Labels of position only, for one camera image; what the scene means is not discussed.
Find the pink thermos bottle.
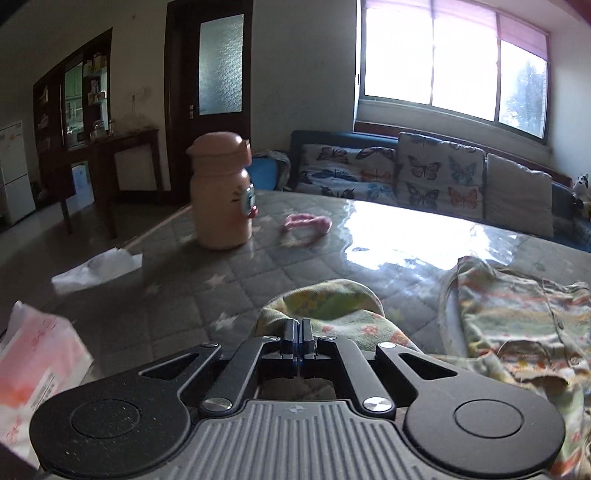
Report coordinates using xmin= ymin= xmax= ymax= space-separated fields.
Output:
xmin=185 ymin=131 xmax=258 ymax=251

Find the square butterfly print cushion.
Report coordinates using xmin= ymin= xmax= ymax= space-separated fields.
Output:
xmin=396 ymin=132 xmax=488 ymax=221

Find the pink hair band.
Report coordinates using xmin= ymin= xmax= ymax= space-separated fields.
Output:
xmin=283 ymin=213 xmax=333 ymax=241

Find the white refrigerator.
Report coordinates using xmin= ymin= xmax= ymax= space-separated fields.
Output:
xmin=0 ymin=120 xmax=37 ymax=227

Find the grey quilted star tablecloth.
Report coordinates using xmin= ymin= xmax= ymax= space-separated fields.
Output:
xmin=0 ymin=189 xmax=591 ymax=480

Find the long butterfly print cushion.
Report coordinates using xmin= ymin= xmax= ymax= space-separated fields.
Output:
xmin=295 ymin=143 xmax=399 ymax=206

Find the pink roller blind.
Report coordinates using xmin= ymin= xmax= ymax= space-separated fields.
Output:
xmin=365 ymin=0 xmax=550 ymax=61

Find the dark wooden side table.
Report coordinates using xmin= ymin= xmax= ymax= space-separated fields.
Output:
xmin=58 ymin=129 xmax=163 ymax=238

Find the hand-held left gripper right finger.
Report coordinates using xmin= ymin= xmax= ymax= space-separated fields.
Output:
xmin=301 ymin=318 xmax=458 ymax=415

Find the beige cushion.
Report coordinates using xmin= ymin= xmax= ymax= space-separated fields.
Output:
xmin=485 ymin=154 xmax=555 ymax=238

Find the blue sofa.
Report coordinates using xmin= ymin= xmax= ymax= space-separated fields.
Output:
xmin=252 ymin=130 xmax=591 ymax=252

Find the grey blue clothes pile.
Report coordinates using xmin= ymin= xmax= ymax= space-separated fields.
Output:
xmin=252 ymin=151 xmax=291 ymax=191

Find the floral green children's garment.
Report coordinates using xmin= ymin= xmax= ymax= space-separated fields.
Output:
xmin=253 ymin=255 xmax=591 ymax=480

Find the window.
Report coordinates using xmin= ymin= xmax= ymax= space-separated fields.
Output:
xmin=358 ymin=0 xmax=552 ymax=139

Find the dark wooden glass door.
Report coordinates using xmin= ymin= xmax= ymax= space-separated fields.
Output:
xmin=165 ymin=0 xmax=254 ymax=192

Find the pink plastic tissue packet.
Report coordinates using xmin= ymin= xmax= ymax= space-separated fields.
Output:
xmin=0 ymin=301 xmax=93 ymax=467

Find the white blue carton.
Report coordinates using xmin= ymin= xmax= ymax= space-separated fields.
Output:
xmin=69 ymin=159 xmax=95 ymax=208

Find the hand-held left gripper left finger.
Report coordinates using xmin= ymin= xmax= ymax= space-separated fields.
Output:
xmin=139 ymin=318 xmax=301 ymax=415

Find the dark wooden shelf cabinet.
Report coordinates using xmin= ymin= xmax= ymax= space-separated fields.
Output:
xmin=33 ymin=28 xmax=114 ymax=195

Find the white tissue paper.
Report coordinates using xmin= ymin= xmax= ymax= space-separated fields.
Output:
xmin=51 ymin=248 xmax=144 ymax=294

